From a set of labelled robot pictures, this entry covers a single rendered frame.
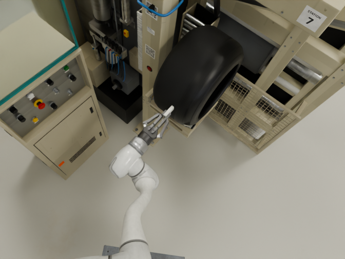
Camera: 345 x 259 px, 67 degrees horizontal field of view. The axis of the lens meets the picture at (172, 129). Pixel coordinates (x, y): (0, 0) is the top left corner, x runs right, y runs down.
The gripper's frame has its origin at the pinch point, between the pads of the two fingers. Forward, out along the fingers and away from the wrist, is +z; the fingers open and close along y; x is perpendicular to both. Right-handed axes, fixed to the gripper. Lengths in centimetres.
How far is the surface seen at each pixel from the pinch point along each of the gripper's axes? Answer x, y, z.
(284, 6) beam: -39, -17, 55
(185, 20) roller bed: 16, 37, 61
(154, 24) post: -17.3, 30.9, 25.9
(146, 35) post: -6.4, 35.9, 24.4
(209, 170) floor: 126, -37, 17
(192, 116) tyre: 3.2, -10.4, 7.0
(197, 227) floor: 120, -59, -31
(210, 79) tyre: -14.3, -8.4, 21.0
